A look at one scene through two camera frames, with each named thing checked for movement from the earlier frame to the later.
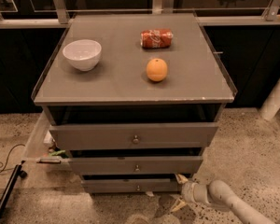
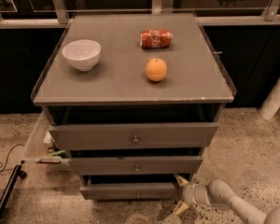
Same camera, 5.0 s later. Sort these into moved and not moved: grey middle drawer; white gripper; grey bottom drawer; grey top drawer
Moved: grey bottom drawer
Not moved: grey middle drawer; white gripper; grey top drawer
